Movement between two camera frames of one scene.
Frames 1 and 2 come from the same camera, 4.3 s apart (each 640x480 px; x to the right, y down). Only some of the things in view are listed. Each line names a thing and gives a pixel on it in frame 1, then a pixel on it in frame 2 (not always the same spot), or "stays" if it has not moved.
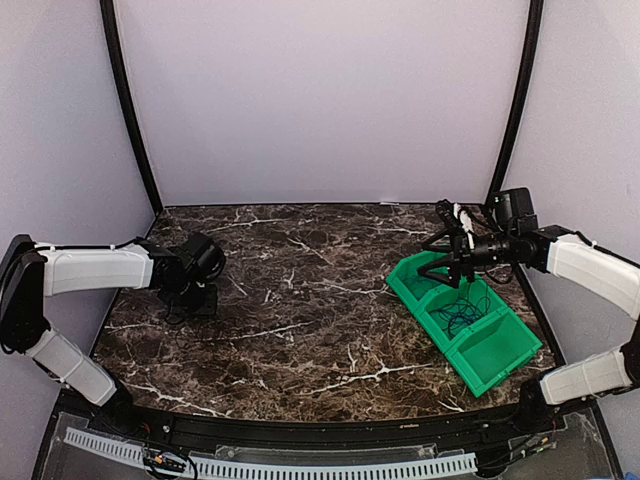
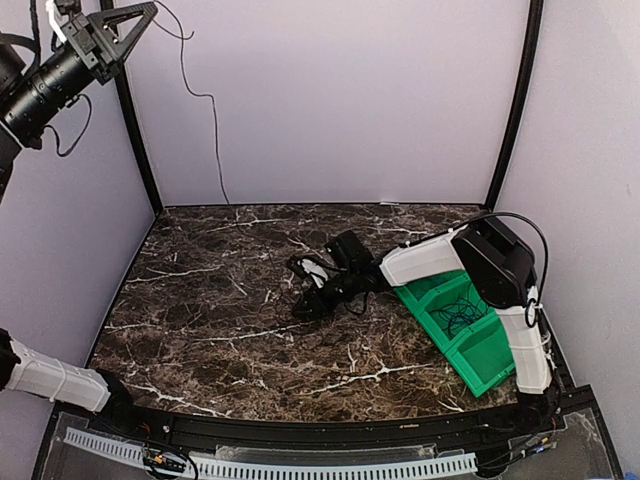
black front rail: (316, 431) stays
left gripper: (208, 305) -> (112, 50)
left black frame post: (119, 67) stays
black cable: (469, 308) stays
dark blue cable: (460, 312) stays
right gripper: (461, 259) -> (317, 302)
